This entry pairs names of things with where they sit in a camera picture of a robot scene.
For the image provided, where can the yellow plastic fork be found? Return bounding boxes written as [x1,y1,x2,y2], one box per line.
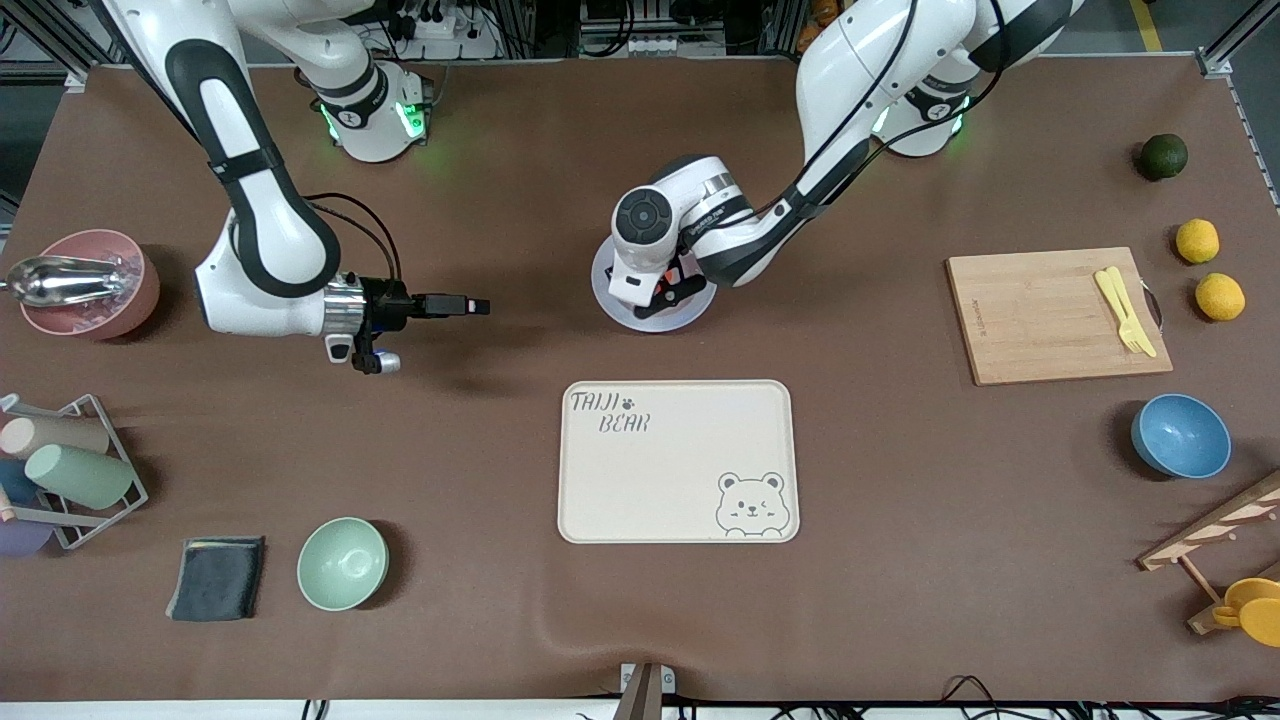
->
[1094,269,1144,353]

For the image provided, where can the mint green bowl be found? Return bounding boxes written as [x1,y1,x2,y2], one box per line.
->
[297,517,389,612]

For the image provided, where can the dark teal cup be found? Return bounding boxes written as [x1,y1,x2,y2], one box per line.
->
[0,460,41,506]

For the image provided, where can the bamboo cutting board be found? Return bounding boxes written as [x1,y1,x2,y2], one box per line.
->
[946,247,1174,386]

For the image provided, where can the pink bowl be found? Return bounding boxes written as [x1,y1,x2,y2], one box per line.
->
[20,229,161,341]

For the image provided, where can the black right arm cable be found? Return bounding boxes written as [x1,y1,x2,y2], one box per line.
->
[303,192,403,301]

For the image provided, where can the beige cup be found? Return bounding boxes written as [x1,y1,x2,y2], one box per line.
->
[0,416,111,459]

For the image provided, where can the yellow plastic knife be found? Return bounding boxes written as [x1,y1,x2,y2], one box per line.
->
[1106,266,1158,359]

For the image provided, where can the clear ice cubes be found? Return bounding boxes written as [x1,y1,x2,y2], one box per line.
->
[55,252,143,329]

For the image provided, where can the pale lavender round plate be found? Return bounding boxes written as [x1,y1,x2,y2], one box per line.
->
[592,235,718,333]

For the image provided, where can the dark green lime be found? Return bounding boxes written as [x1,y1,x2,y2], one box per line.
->
[1140,133,1190,182]

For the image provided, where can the white power strip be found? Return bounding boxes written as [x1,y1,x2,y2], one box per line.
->
[395,0,501,61]

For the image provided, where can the cream tray with bear print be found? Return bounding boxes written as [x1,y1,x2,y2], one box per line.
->
[557,380,801,545]

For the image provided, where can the yellow cup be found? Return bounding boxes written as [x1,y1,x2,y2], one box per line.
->
[1212,577,1280,648]

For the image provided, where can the wooden peg drying rack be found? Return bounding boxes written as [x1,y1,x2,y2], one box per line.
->
[1138,470,1280,636]

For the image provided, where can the yellow lemon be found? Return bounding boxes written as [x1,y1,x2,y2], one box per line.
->
[1175,219,1221,265]
[1195,272,1247,322]

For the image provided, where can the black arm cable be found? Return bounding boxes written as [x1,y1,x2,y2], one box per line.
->
[303,192,403,301]
[745,0,1006,226]

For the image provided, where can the folded grey cloth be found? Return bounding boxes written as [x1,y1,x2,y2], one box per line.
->
[166,536,266,622]

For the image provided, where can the purple cup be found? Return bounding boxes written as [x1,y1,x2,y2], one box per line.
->
[0,520,53,557]

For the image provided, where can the green cup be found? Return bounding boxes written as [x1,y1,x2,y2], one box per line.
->
[25,444,136,509]

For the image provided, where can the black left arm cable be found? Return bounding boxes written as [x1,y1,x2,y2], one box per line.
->
[745,0,1006,226]

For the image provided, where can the pile of orange objects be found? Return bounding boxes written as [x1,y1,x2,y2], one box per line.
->
[795,0,833,53]

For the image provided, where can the aluminium frame post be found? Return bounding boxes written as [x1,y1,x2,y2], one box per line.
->
[1198,0,1280,79]
[0,0,151,93]

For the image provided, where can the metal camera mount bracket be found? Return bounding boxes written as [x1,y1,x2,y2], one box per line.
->
[612,662,677,720]

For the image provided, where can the metal ice scoop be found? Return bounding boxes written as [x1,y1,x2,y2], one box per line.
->
[5,256,136,307]

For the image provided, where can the blue bowl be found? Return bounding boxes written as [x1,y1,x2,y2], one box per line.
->
[1131,393,1233,480]

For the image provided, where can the white wire cup rack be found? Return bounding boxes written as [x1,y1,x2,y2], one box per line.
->
[0,393,149,551]

